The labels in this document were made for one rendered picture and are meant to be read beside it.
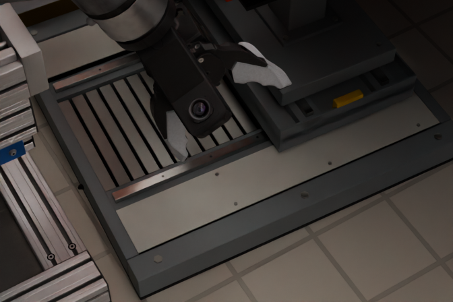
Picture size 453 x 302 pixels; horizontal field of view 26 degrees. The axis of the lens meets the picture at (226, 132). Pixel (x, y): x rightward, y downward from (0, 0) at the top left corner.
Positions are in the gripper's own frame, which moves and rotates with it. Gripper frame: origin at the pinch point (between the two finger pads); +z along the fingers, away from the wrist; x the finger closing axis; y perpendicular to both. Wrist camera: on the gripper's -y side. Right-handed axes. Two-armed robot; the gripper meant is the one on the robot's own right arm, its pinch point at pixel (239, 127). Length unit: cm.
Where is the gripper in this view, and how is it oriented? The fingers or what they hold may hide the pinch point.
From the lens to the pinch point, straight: 111.0
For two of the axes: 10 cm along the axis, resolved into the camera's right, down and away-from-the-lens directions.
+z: 4.7, 4.9, 7.3
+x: -8.1, 5.8, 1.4
